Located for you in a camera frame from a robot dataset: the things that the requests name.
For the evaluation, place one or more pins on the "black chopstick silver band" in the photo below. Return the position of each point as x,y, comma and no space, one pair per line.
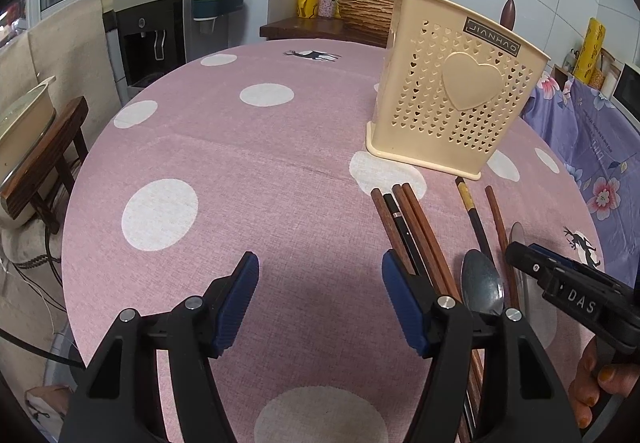
406,235

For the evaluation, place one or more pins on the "wooden chair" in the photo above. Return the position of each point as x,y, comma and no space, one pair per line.
55,143

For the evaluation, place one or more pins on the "teal plastic holder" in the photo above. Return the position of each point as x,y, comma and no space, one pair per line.
220,5

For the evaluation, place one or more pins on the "person's right hand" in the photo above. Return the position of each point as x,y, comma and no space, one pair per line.
585,388

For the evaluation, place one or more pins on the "dark wooden spoon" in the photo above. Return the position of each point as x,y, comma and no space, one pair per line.
509,15

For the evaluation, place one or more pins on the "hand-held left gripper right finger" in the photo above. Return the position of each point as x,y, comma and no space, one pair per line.
405,308

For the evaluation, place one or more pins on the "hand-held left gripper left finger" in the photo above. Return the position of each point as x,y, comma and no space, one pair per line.
237,303

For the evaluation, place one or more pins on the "beige plastic utensil holder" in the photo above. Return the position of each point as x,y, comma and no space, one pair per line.
425,88

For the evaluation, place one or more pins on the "microwave oven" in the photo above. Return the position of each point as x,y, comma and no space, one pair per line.
629,88

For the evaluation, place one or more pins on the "beige cloth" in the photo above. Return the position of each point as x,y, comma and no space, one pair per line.
70,53

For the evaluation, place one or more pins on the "wicker basket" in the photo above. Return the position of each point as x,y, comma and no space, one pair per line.
365,13

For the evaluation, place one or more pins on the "yellow mug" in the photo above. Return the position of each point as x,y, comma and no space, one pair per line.
307,7

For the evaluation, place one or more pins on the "wooden side table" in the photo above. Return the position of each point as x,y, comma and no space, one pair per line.
310,29

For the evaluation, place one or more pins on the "yellow roll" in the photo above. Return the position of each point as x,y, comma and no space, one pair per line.
590,53

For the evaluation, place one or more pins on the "purple floral cloth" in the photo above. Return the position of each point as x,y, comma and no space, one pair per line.
590,148

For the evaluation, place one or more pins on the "pink polka dot tablecloth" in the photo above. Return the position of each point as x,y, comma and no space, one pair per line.
275,173

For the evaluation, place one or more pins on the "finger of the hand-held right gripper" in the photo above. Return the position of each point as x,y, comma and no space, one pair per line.
525,260
560,263

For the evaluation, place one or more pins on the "black chopstick gold band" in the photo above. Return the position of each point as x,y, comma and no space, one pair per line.
475,223

